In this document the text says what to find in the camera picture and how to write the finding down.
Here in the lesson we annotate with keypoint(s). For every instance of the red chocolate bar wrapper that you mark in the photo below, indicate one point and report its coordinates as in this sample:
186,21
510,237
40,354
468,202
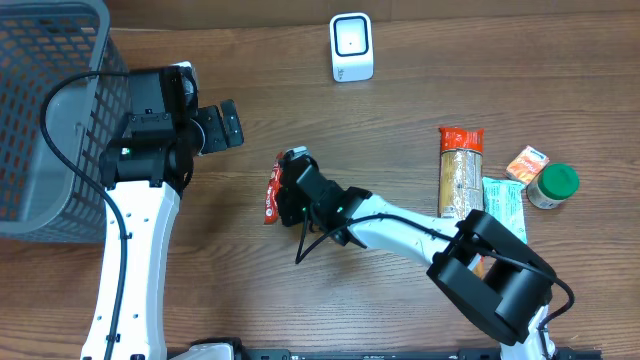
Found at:
273,187

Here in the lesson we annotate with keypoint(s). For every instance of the spaghetti pack orange ends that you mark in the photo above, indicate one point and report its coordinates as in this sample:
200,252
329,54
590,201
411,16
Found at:
460,183

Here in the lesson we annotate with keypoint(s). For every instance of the teal tissue pack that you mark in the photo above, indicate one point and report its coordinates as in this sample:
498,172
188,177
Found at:
503,200

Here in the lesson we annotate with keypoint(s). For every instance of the orange tissue pack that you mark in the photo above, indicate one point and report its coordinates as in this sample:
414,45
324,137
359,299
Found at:
526,165

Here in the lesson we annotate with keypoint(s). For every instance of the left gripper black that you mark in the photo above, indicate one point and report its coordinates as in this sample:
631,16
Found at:
214,129

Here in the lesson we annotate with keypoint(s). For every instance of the grey plastic mesh basket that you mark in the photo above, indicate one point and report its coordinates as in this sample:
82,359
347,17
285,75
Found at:
43,43

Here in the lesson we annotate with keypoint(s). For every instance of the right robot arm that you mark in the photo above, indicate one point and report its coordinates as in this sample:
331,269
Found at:
495,280

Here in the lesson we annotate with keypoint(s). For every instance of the white barcode scanner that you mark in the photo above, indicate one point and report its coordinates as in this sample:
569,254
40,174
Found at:
351,45

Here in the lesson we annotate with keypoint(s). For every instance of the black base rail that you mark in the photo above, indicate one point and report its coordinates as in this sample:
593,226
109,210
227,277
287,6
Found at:
462,354

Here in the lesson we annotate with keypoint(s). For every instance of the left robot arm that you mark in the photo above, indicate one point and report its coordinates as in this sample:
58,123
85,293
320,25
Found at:
137,331

